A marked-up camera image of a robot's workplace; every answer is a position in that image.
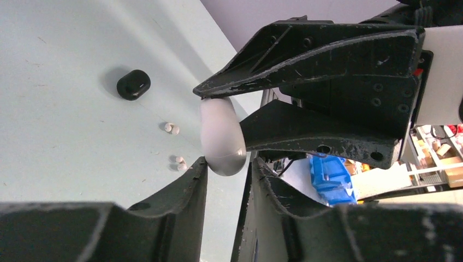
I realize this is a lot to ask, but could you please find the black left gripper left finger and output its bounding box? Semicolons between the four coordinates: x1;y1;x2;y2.
1;157;208;261

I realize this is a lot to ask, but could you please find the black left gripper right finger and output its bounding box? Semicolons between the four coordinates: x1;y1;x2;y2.
231;158;462;261

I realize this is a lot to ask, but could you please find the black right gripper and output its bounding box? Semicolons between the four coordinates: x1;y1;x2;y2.
193;20;426;169

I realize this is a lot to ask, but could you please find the white clip earbud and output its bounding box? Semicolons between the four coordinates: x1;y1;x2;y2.
175;156;188;171
164;123;180;135

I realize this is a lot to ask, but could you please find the white earbud charging case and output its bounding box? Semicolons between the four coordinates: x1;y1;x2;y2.
200;98;246;176

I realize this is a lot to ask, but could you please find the black earbud charging case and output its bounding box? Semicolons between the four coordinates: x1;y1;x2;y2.
116;69;151;101

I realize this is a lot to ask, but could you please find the blue plastic storage bin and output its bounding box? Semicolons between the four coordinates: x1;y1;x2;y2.
310;155;357;206

